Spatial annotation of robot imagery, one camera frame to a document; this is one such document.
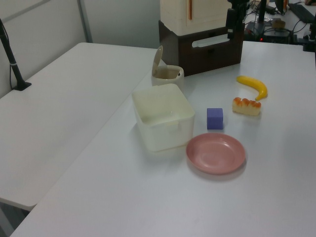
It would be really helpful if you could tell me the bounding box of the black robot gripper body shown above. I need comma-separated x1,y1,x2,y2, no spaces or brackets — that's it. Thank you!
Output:
226,0,249,31

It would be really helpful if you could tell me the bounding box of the beige trash can with lid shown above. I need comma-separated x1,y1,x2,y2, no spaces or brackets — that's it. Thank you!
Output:
151,45,185,96

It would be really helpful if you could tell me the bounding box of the black background stand pole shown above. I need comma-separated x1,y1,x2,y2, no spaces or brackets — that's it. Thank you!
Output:
251,0,269,32

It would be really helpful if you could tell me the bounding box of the dark brown drawer box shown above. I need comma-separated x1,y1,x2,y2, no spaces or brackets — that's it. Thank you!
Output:
158,19,245,77

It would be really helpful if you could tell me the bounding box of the black electronics box red light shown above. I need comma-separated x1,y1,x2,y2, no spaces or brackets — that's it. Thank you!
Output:
246,21,292,43

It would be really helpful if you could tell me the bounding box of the small brown cardboard box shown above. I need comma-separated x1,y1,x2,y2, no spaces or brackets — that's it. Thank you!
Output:
271,19,286,29

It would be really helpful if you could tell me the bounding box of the yellow toy banana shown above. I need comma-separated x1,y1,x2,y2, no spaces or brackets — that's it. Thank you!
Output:
236,75,269,101

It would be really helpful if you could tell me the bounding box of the black keyboard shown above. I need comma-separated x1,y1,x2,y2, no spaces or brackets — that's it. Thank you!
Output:
287,2,316,22

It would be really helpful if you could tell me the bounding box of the toy bread with orange topping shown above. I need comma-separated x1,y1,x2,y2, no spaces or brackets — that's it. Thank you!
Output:
232,97,262,116

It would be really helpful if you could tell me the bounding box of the purple cube block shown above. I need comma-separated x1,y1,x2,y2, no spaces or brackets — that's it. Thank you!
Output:
206,108,225,130

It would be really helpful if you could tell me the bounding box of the pink round plate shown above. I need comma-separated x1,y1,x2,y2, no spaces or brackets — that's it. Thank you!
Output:
186,132,247,175

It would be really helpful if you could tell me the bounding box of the white square plastic storage box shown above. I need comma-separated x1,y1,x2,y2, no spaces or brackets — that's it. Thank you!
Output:
131,83,196,153

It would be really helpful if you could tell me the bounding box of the black clamp mount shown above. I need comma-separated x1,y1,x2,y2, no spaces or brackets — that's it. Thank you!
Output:
301,14,316,52

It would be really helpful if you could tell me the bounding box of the black camera stand pole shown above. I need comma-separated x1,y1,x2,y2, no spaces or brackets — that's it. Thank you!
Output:
0,18,32,91

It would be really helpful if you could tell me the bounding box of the thin black cable on pole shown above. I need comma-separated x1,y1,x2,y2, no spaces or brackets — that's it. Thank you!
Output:
9,64,15,90

